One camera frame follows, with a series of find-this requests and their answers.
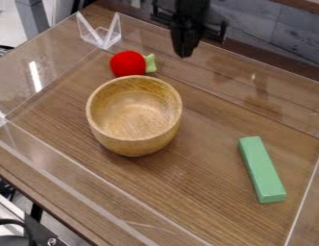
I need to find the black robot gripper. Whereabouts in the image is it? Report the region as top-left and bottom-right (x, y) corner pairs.
(150, 0), (229, 59)

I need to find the red plush fruit green leaf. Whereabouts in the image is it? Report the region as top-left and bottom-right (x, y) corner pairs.
(110, 50), (157, 77)

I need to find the round wooden bowl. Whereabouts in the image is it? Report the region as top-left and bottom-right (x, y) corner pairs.
(84, 75), (182, 157)

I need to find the grey pillar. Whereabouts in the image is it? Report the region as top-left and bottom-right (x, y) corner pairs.
(15, 0), (50, 39)

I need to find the green rectangular block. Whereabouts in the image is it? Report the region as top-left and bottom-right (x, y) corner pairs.
(238, 136), (286, 204)

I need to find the black metal stand base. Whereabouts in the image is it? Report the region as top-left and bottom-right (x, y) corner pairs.
(0, 205), (71, 246)

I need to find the clear acrylic corner bracket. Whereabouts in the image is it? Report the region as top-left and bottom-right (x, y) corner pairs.
(76, 12), (122, 50)

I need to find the clear acrylic tray enclosure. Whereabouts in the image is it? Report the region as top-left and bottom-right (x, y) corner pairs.
(0, 11), (319, 246)

